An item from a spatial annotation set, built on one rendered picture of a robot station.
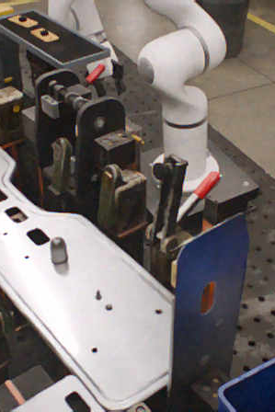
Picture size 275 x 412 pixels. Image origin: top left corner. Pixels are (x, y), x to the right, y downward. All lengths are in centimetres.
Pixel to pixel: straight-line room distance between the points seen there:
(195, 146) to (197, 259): 97
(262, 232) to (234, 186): 15
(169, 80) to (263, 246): 51
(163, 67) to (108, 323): 66
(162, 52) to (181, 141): 27
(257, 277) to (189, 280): 86
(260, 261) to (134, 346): 67
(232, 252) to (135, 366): 31
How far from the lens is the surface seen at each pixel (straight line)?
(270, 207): 175
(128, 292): 104
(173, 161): 98
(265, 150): 332
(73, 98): 123
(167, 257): 105
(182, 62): 144
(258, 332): 140
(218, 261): 69
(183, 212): 105
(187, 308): 70
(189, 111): 153
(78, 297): 104
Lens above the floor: 175
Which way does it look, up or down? 38 degrees down
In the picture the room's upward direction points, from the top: straight up
